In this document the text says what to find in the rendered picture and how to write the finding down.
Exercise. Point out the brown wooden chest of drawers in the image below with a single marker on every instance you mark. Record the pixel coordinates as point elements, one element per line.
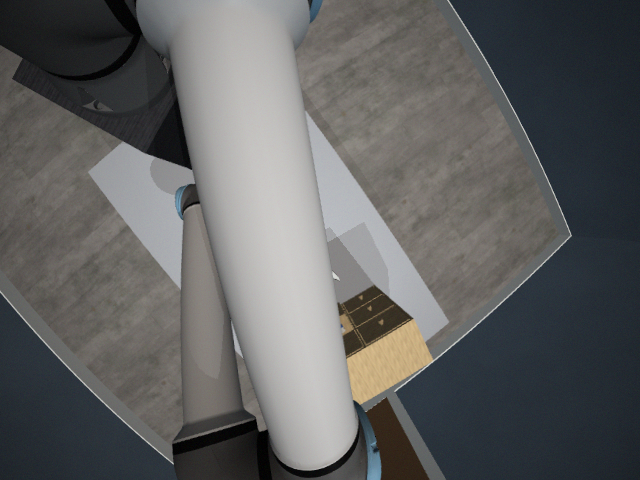
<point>388,360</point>

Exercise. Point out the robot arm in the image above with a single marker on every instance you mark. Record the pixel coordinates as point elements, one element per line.
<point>239,93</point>

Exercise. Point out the brown wooden drawer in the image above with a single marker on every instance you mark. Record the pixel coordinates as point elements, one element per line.
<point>344,320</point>
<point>370,310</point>
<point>382,325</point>
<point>351,343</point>
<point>361,299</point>

